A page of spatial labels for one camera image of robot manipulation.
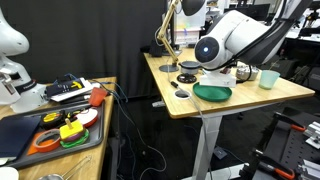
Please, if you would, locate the metal strainer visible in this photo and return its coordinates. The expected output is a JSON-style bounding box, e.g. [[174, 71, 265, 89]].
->
[[38, 155, 92, 180]]

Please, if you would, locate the metal tin bowl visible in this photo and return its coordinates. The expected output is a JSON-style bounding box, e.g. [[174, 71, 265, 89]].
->
[[236, 65, 259, 81]]

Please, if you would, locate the white ringed desk grommet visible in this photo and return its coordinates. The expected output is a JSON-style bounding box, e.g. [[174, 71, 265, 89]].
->
[[174, 90, 191, 100]]

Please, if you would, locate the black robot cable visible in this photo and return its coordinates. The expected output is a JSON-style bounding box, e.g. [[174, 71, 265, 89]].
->
[[203, 0, 294, 83]]

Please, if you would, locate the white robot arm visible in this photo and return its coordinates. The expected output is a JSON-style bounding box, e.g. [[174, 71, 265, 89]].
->
[[194, 0, 313, 70]]

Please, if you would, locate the black and wood desk lamp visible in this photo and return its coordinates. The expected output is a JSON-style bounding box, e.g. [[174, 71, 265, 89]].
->
[[156, 0, 205, 72]]

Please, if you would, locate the teal translucent cup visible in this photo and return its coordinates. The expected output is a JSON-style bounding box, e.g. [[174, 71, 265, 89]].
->
[[259, 70, 280, 90]]

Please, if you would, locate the green plastic plate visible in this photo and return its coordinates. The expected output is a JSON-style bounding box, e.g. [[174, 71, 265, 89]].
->
[[193, 83, 232, 102]]

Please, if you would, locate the red white round disc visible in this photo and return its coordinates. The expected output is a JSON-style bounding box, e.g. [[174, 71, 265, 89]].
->
[[76, 108, 98, 128]]

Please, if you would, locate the dark grey tray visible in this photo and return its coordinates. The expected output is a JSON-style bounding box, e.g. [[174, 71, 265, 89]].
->
[[6, 102, 105, 169]]

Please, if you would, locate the yellow black tape measure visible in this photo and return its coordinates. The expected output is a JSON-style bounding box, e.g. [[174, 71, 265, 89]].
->
[[40, 110, 65, 129]]

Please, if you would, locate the orange tape roll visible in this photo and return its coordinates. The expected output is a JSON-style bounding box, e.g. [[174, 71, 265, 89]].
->
[[33, 129, 60, 153]]

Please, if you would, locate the black round lid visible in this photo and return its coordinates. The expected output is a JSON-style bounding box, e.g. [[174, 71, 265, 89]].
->
[[177, 74, 197, 84]]

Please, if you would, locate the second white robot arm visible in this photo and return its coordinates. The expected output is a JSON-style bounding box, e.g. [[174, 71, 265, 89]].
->
[[0, 9, 48, 113]]

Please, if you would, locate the black controller box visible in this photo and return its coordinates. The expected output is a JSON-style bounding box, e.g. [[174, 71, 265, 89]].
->
[[46, 79, 84, 97]]

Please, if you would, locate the orange plastic cup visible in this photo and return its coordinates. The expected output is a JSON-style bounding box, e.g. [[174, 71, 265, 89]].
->
[[88, 87, 107, 107]]

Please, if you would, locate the dark blue notebook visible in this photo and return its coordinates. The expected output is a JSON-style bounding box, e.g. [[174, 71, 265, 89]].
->
[[0, 116, 40, 160]]

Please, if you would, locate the grey lamp cable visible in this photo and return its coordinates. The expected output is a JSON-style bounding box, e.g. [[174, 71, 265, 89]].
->
[[165, 54, 214, 180]]

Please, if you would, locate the toy stacked burger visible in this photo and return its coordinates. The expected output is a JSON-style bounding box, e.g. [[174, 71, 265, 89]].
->
[[59, 118, 89, 148]]

